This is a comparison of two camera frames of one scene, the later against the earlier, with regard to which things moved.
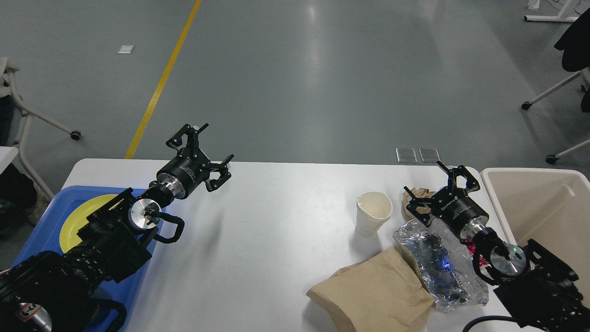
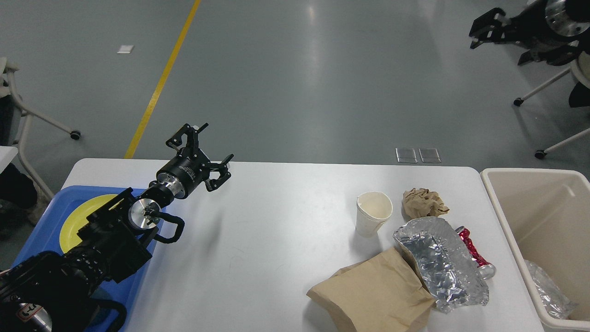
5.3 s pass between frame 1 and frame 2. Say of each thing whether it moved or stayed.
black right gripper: moved
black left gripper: stayed
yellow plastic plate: stayed
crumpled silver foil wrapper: stayed
